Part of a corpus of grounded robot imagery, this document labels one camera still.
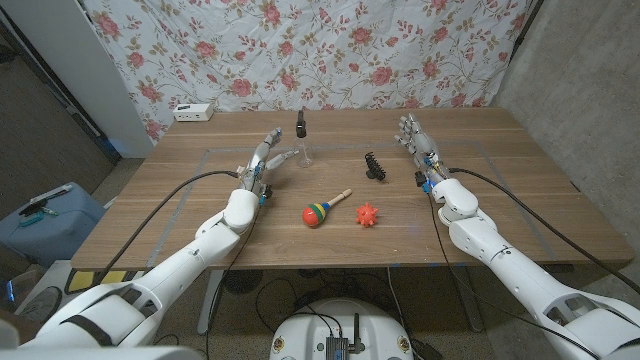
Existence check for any black antenna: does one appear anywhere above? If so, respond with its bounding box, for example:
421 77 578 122
349 313 366 354

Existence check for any colourful wooden maraca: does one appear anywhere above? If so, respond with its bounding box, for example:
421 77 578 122
301 188 353 229

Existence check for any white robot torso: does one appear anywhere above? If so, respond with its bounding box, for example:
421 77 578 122
269 298 415 360

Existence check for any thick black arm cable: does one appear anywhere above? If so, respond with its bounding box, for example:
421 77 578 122
448 167 640 296
97 169 241 286

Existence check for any floral backdrop cloth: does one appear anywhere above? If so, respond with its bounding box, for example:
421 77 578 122
82 0 534 144

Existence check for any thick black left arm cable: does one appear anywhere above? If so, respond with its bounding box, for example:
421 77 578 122
97 169 241 286

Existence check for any grey computer box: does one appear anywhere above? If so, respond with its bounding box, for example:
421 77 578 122
325 335 350 360

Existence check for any thin black left wrist cable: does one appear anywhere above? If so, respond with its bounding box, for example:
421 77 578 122
205 204 261 360

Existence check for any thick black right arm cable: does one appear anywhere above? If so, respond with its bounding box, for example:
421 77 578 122
448 167 640 296

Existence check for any white table leg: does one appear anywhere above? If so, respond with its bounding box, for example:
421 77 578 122
196 269 225 335

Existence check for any black backdrop stand pole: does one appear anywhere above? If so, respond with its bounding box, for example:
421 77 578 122
508 0 545 64

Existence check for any red spiky ball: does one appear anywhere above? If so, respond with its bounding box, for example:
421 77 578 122
355 202 380 229

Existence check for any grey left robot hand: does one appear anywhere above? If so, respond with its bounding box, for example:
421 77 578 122
238 127 301 199

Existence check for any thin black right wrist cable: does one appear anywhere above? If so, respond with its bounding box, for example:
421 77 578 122
427 192 601 359

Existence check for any black tool with grey handle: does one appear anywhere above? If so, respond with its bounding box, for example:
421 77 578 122
18 183 74 227

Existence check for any blue storage case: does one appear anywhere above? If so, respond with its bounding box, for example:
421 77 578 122
0 181 107 269

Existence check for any white power strip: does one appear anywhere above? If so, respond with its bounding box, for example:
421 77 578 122
172 103 215 123

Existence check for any black round floor base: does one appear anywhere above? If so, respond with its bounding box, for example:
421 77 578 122
222 269 265 295

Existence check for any grey table leg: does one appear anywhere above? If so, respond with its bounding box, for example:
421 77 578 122
449 266 485 334

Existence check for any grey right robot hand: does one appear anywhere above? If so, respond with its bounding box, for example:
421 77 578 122
393 112 451 184

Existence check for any white wall panel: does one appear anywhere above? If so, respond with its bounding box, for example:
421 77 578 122
0 0 155 159

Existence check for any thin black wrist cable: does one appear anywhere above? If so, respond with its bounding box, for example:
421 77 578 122
205 204 261 360
427 192 601 359

